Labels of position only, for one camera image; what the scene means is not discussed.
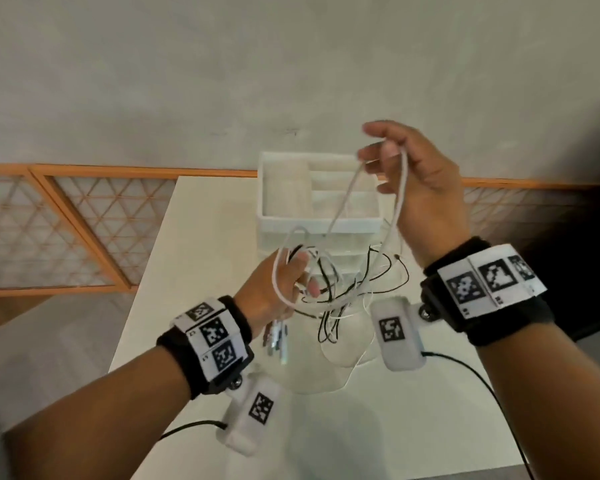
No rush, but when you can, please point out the person's right hand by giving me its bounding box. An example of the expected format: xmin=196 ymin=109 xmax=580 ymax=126
xmin=357 ymin=119 xmax=473 ymax=268

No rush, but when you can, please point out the person's left hand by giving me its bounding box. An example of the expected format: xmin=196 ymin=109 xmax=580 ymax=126
xmin=232 ymin=249 xmax=322 ymax=341

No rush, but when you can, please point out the white drawer organizer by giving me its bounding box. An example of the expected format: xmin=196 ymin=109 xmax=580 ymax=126
xmin=255 ymin=151 xmax=401 ymax=291

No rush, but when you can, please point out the person's right forearm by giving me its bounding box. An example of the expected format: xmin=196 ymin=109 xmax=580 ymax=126
xmin=472 ymin=322 xmax=600 ymax=480

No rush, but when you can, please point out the person's left forearm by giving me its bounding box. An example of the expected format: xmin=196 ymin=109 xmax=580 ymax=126
xmin=2 ymin=344 xmax=196 ymax=480

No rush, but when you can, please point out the black wristband with marker tags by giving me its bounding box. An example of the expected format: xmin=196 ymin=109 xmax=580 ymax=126
xmin=155 ymin=294 xmax=255 ymax=399
xmin=419 ymin=237 xmax=555 ymax=348

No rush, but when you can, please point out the orange-framed lattice screen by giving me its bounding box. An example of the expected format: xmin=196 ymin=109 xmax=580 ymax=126
xmin=459 ymin=177 xmax=600 ymax=255
xmin=29 ymin=164 xmax=260 ymax=291
xmin=0 ymin=163 xmax=136 ymax=298

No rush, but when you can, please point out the white table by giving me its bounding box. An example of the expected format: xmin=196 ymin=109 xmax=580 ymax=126
xmin=107 ymin=175 xmax=529 ymax=480

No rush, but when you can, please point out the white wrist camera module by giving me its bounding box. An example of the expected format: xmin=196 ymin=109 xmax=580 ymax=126
xmin=369 ymin=297 xmax=429 ymax=371
xmin=215 ymin=372 xmax=286 ymax=457

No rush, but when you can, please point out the black camera power cord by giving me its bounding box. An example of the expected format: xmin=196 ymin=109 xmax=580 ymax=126
xmin=422 ymin=349 xmax=536 ymax=480
xmin=157 ymin=419 xmax=229 ymax=441

